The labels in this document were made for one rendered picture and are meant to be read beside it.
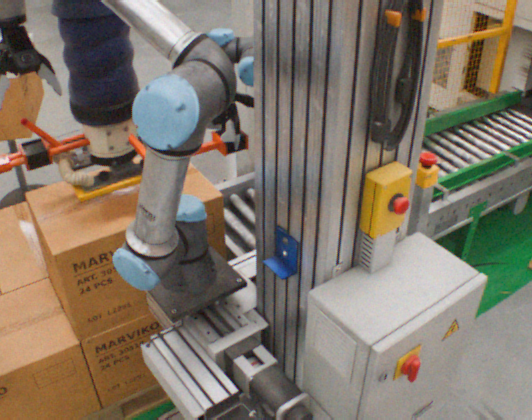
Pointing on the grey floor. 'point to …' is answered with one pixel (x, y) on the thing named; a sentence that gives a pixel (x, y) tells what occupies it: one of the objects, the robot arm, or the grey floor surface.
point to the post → (421, 199)
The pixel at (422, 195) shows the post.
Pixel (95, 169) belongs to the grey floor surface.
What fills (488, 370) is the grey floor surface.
